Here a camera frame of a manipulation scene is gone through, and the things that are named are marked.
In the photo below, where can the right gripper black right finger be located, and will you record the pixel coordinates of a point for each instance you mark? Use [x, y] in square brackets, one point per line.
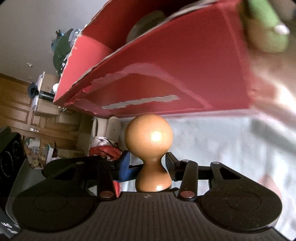
[189, 173]

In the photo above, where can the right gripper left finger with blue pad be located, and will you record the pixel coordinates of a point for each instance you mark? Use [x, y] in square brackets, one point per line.
[112, 173]

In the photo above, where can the wooden gourd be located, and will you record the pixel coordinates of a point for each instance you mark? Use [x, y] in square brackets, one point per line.
[149, 137]

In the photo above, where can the round woven basket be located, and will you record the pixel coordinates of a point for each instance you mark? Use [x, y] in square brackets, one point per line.
[145, 24]

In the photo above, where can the green patterned bed sheet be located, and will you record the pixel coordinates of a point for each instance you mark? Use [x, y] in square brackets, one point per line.
[258, 142]

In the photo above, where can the large red cardboard box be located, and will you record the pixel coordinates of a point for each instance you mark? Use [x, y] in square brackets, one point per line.
[194, 60]

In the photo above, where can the dark green cloth item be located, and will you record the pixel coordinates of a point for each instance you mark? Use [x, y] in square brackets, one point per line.
[61, 48]

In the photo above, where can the green plush toy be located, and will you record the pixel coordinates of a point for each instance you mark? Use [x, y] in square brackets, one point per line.
[263, 27]

